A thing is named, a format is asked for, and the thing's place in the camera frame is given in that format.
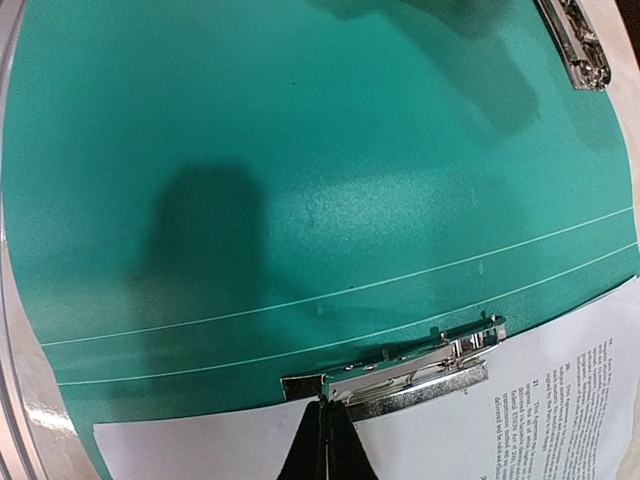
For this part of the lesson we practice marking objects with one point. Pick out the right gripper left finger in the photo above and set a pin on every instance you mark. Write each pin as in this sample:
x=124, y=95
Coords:
x=306, y=458

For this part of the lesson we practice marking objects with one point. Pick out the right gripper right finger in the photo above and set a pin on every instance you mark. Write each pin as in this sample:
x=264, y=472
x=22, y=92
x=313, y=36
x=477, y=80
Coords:
x=346, y=457

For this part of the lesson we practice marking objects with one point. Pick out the folder spine metal clip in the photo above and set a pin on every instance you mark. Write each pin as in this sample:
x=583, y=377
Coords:
x=401, y=377

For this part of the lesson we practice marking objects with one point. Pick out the printed paper sheet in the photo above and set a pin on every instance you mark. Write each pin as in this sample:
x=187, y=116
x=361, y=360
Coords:
x=558, y=404

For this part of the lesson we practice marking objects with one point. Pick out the green file folder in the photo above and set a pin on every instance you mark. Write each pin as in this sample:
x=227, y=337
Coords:
x=202, y=197

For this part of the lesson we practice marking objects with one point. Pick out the folder cover metal clip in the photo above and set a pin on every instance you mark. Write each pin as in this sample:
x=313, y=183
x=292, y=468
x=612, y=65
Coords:
x=577, y=44

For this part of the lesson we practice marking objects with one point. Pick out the aluminium front rail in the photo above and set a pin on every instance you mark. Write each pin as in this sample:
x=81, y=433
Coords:
x=19, y=456

